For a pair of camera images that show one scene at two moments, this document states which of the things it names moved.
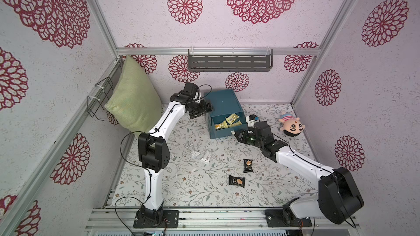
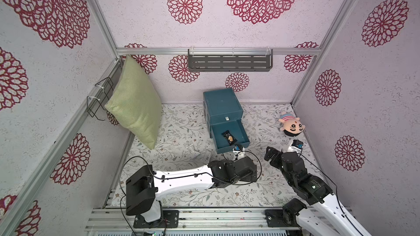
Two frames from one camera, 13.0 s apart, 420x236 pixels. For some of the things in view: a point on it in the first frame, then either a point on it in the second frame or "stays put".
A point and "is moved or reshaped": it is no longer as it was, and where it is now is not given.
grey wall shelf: [226, 60] stays put
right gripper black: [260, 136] to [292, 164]
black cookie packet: [237, 181] is moved or reshaped
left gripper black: [204, 108] to [252, 178]
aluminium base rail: [205, 218] stays put
